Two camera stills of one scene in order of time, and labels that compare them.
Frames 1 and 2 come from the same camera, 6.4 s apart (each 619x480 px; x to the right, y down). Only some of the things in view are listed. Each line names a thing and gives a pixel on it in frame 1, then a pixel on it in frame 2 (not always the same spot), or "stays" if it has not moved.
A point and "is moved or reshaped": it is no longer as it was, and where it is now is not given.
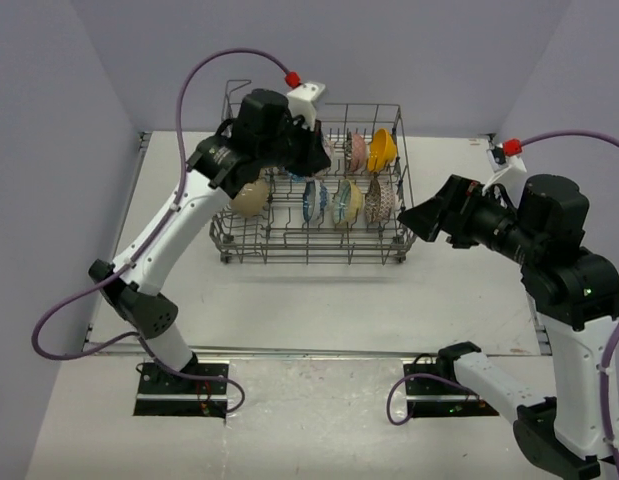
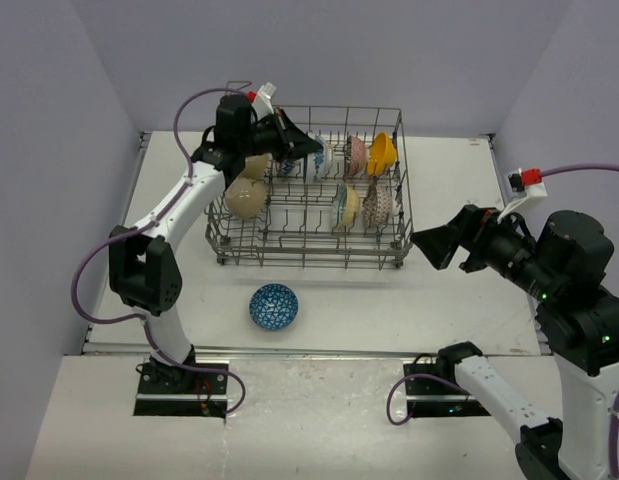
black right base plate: [431, 397] stays
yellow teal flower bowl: [347, 203] stays
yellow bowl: [383, 150] stays
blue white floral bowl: [315, 200] is moved or reshaped
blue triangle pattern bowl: [295, 178] -> [274, 306]
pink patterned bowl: [357, 152] stays
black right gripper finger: [426, 219] -> [440, 243]
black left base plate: [163, 394] stays
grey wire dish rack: [348, 214] stays
